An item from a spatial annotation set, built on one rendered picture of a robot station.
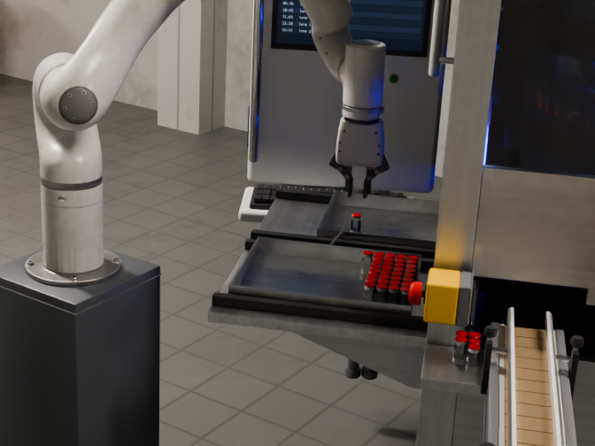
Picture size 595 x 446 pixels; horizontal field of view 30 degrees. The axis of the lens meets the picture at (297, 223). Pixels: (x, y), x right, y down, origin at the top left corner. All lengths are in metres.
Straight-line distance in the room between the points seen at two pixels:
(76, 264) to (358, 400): 1.56
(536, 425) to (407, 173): 1.40
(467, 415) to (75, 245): 0.81
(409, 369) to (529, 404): 0.45
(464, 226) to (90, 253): 0.76
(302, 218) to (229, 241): 2.25
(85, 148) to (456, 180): 0.74
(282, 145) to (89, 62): 0.97
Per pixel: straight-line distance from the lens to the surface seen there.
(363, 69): 2.29
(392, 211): 2.60
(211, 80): 6.28
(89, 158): 2.17
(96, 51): 2.09
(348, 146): 2.35
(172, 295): 4.24
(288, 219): 2.50
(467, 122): 1.84
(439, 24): 2.60
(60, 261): 2.22
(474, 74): 1.82
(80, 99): 2.06
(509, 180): 1.87
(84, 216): 2.19
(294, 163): 2.95
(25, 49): 7.46
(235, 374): 3.68
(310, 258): 2.29
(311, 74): 2.89
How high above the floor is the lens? 1.75
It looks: 21 degrees down
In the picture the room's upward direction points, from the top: 3 degrees clockwise
